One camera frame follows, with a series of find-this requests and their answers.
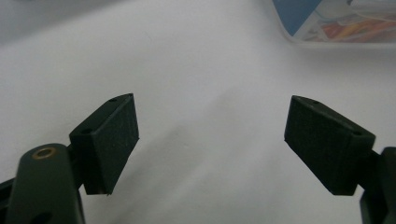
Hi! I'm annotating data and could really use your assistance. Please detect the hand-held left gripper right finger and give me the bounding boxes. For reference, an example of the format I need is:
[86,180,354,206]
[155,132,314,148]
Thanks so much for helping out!
[283,94,376,197]

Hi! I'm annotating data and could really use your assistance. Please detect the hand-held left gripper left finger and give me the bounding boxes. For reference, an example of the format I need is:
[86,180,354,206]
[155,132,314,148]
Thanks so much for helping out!
[68,92,140,197]

